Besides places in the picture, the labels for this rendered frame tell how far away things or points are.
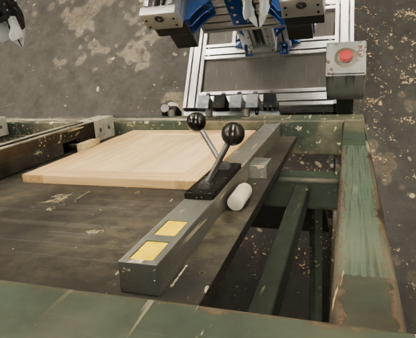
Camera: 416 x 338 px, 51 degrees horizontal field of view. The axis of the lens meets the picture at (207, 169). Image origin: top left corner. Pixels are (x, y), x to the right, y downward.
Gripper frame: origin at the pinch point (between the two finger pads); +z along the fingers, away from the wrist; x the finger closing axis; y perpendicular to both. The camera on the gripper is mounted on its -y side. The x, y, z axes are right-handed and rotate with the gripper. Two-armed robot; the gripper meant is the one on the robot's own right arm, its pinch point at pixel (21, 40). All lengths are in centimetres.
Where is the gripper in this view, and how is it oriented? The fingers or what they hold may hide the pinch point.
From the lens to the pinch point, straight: 136.1
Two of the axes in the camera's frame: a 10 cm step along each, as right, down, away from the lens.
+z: 2.0, 7.0, 6.8
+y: -2.2, 7.1, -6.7
